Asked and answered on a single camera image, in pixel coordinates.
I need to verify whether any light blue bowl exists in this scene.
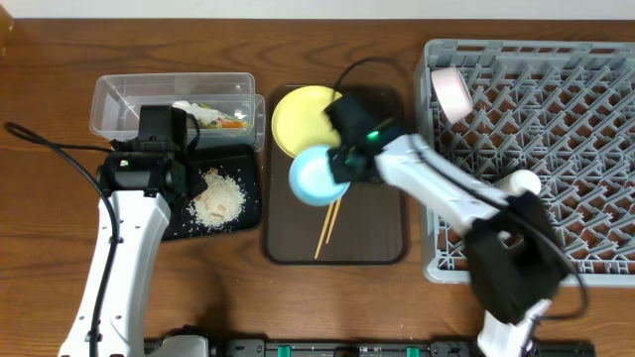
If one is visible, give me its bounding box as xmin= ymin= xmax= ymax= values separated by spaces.
xmin=289 ymin=145 xmax=350 ymax=206

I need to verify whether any rice food waste pile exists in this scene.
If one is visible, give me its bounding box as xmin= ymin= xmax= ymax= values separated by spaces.
xmin=188 ymin=168 xmax=246 ymax=230

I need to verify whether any snack wrapper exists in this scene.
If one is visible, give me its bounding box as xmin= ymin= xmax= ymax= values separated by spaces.
xmin=172 ymin=100 xmax=248 ymax=129

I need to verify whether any pink bowl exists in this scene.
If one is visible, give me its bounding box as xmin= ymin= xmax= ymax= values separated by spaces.
xmin=431 ymin=67 xmax=473 ymax=124

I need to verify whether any white green cup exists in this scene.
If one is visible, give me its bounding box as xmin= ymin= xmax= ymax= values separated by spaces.
xmin=494 ymin=170 xmax=542 ymax=196

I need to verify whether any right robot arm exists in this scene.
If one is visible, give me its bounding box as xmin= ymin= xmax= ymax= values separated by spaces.
xmin=324 ymin=95 xmax=572 ymax=356

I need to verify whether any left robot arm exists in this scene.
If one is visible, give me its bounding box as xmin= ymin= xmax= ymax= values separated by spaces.
xmin=60 ymin=105 xmax=206 ymax=356

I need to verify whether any grey dishwasher rack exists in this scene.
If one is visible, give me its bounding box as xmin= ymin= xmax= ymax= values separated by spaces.
xmin=414 ymin=40 xmax=634 ymax=287

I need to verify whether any black plastic bin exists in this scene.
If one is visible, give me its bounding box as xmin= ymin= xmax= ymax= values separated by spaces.
xmin=163 ymin=144 xmax=261 ymax=241

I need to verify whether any dark brown serving tray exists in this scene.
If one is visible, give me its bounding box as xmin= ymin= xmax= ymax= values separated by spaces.
xmin=260 ymin=83 xmax=411 ymax=266

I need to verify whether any yellow plate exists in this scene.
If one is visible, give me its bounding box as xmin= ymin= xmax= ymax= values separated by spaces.
xmin=272 ymin=85 xmax=342 ymax=158

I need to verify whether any clear plastic bin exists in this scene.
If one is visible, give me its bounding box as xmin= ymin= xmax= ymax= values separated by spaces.
xmin=90 ymin=72 xmax=267 ymax=152

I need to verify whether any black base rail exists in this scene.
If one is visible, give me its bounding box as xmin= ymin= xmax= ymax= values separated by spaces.
xmin=143 ymin=337 xmax=596 ymax=357

